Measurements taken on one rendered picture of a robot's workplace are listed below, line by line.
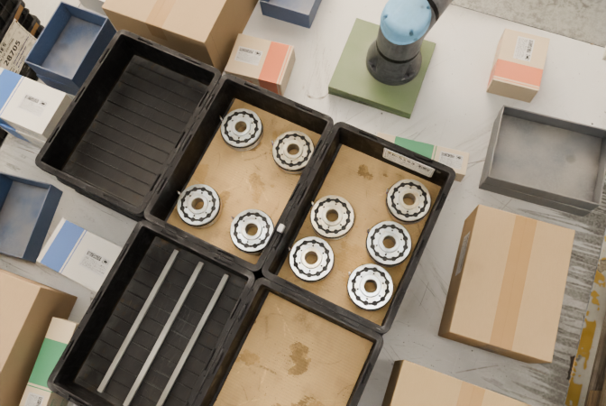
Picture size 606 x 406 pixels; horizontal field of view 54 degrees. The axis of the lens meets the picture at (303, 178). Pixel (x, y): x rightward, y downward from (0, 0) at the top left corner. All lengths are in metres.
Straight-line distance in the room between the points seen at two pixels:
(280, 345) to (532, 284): 0.58
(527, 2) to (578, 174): 1.27
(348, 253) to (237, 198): 0.30
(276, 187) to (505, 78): 0.67
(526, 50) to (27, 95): 1.30
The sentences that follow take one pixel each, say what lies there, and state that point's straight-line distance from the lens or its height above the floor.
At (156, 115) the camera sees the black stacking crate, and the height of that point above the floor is 0.83.
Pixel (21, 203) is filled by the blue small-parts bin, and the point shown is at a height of 0.70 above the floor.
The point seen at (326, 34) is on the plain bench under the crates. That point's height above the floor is 0.70.
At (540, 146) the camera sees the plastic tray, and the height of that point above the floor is 0.75.
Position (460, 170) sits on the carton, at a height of 0.76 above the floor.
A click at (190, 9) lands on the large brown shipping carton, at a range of 1.61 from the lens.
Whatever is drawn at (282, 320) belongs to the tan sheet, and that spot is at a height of 0.83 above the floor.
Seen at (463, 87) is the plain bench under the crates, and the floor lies 0.70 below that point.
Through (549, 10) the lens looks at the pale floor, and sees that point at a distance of 2.78.
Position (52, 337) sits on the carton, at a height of 0.82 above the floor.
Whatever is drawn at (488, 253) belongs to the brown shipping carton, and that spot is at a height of 0.86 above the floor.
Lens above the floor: 2.20
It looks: 72 degrees down
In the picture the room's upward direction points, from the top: 10 degrees counter-clockwise
